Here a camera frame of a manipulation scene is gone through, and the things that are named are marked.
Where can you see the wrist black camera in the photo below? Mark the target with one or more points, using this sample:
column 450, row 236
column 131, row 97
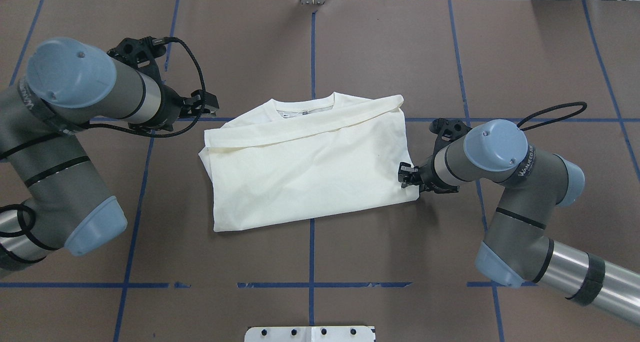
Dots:
column 447, row 131
column 141, row 55

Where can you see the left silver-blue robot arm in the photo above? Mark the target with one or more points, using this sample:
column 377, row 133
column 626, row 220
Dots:
column 70, row 87

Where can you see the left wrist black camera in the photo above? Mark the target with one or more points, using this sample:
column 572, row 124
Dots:
column 141, row 55

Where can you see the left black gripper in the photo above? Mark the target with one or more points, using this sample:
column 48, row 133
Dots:
column 173, row 105

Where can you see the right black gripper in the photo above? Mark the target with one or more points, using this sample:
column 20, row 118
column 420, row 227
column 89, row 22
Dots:
column 426, row 174

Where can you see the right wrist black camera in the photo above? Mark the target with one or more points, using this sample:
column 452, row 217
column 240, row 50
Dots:
column 447, row 131

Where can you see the cream long-sleeve cat shirt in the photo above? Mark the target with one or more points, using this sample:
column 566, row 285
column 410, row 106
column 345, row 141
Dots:
column 293, row 161

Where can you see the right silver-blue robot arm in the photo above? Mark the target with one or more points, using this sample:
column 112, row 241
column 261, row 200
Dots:
column 515, row 249

